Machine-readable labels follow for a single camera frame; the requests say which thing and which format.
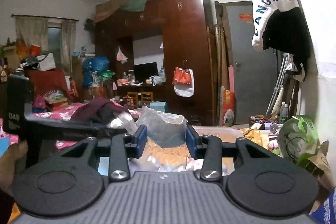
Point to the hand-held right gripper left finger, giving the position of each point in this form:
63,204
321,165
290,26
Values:
139,144

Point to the blue shopping bag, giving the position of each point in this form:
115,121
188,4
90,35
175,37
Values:
326,208

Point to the grey metal door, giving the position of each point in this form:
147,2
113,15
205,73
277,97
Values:
252,69

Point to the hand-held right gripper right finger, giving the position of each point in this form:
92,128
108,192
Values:
191,144

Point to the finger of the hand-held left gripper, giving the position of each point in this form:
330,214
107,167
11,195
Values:
78,128

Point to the metal crutches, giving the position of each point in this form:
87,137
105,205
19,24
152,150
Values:
279,82

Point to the pile of dark clothes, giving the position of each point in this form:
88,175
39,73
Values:
99,111

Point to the yellow cloth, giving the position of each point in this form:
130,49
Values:
253,136

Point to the red yellow printed sack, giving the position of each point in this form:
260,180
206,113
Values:
228,108

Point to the white box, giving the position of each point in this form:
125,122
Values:
47,61

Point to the white and black jacket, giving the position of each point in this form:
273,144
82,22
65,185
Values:
273,16

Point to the small white hanging bag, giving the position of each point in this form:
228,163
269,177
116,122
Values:
121,56

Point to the clear water bottles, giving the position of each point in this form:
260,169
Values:
284,113

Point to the dark brown wooden wardrobe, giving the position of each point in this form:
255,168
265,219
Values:
183,43

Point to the pink board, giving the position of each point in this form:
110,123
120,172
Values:
231,79

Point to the green plastic bag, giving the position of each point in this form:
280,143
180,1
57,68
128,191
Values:
298,140

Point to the dark red cloth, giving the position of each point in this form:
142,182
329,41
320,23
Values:
47,82

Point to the person's left hand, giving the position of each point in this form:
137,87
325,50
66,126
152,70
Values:
14,163

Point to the beige curtains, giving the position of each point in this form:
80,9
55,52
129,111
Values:
31,32

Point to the black monitor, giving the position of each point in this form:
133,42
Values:
145,72

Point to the white knotted plastic bag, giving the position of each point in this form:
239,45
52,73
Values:
156,79

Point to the yellow stools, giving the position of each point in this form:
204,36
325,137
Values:
140,98

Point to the pink floral bedding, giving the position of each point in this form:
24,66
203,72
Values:
60,112

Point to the red bucket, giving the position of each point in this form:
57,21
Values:
35,50

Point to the clear bag of orange snacks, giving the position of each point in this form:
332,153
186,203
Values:
162,129

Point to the teal box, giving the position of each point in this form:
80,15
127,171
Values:
158,107

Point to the brown paper bag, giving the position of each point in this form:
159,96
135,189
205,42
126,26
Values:
321,161

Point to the wooden poles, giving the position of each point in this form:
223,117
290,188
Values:
220,61

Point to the blue plastic sack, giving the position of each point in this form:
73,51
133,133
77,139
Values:
95,70

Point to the orange white plastic bag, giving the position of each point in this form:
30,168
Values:
183,82

